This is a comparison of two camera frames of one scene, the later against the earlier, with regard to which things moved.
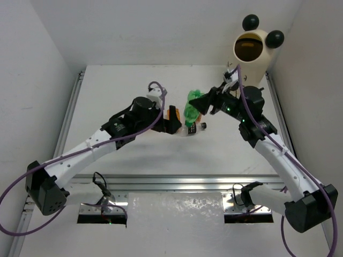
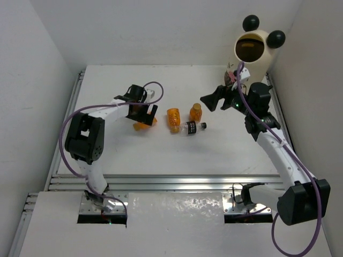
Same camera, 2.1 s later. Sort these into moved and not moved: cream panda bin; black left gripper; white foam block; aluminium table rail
Moved: black left gripper
Not moved: aluminium table rail; cream panda bin; white foam block
